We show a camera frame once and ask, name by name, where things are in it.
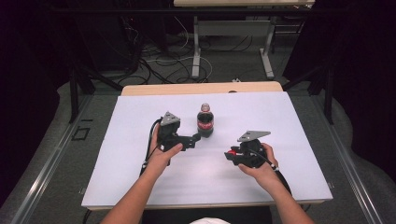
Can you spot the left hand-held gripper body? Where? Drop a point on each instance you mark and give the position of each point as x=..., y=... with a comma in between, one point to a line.
x=171, y=135

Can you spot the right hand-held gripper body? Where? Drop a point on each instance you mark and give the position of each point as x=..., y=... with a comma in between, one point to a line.
x=250, y=152

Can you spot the red bottle cap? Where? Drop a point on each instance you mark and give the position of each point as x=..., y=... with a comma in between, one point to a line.
x=231, y=152

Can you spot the dark cola bottle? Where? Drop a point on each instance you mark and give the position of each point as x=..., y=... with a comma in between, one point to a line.
x=205, y=123

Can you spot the person's right hand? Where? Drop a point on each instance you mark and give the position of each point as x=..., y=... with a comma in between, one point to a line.
x=264, y=172

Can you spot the person's left hand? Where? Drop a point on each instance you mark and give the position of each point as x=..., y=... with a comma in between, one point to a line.
x=160, y=158

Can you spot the white table mat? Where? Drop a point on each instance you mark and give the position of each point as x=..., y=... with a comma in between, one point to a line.
x=218, y=180

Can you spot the wooden table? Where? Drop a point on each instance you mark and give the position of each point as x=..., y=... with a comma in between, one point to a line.
x=186, y=88

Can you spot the person's white clothing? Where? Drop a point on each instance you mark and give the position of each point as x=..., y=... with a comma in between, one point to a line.
x=209, y=221

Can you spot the small white plug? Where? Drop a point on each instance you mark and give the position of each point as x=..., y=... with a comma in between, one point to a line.
x=236, y=80

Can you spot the person's dark lap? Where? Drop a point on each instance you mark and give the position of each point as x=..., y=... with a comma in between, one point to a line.
x=174, y=217

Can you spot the desk with white legs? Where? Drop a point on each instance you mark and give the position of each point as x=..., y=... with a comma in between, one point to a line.
x=233, y=28

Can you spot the black horizontal bar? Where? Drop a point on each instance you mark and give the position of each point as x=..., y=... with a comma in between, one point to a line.
x=124, y=10

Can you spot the dark curtain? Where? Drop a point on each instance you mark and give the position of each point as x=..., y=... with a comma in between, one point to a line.
x=367, y=77
x=28, y=77

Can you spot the black metal frame stand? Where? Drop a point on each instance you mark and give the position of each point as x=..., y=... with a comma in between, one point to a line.
x=327, y=93
x=74, y=93

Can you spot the aluminium rail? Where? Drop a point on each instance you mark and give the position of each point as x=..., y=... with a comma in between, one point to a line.
x=355, y=177
x=40, y=186

